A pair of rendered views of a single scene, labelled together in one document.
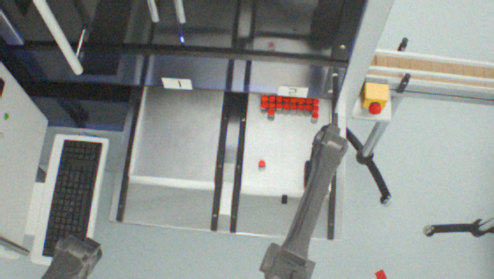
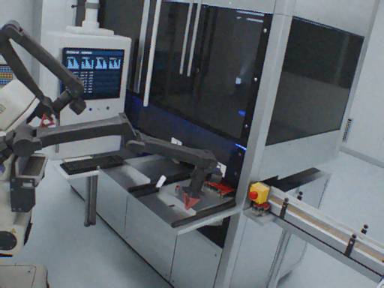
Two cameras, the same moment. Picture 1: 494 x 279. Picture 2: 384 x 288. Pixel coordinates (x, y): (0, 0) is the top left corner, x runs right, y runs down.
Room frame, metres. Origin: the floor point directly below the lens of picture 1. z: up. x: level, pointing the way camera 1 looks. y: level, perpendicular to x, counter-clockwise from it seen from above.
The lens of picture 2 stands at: (-0.65, -1.07, 1.72)
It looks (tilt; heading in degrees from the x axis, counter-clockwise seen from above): 19 degrees down; 40
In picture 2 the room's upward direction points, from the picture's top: 9 degrees clockwise
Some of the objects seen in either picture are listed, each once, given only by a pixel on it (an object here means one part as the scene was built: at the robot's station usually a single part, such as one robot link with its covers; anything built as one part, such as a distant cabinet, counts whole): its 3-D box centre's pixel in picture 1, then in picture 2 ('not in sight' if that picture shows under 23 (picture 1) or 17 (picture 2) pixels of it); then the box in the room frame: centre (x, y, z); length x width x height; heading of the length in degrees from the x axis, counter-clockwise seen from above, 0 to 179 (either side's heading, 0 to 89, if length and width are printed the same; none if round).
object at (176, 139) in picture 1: (177, 128); (160, 166); (0.65, 0.23, 0.90); 0.34 x 0.26 x 0.04; 175
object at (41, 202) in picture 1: (59, 198); (90, 163); (0.45, 0.64, 0.79); 0.45 x 0.28 x 0.03; 175
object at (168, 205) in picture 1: (230, 156); (169, 187); (0.57, 0.07, 0.87); 0.70 x 0.48 x 0.02; 85
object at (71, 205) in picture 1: (71, 198); (94, 163); (0.44, 0.58, 0.82); 0.40 x 0.14 x 0.02; 175
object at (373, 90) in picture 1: (374, 94); (259, 193); (0.72, -0.37, 0.99); 0.08 x 0.07 x 0.07; 175
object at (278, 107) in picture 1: (289, 109); (214, 188); (0.71, -0.11, 0.90); 0.18 x 0.02 x 0.05; 86
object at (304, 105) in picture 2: not in sight; (320, 83); (1.19, -0.34, 1.50); 0.85 x 0.01 x 0.59; 175
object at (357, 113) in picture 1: (370, 100); (261, 214); (0.76, -0.39, 0.87); 0.14 x 0.13 x 0.02; 175
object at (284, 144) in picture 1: (288, 136); (202, 193); (0.62, -0.11, 0.90); 0.34 x 0.26 x 0.04; 176
